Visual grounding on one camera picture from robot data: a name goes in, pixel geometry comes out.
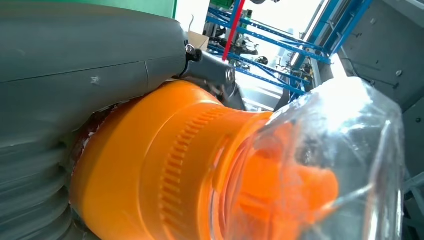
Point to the blue metal rack frame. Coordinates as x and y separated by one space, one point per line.
275 34

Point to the orange plastic bottle clear cap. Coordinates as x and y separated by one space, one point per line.
159 165

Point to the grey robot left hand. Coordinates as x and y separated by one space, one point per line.
82 66

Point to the brown cardboard box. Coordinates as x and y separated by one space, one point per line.
198 40

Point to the red metal pole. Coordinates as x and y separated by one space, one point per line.
233 30

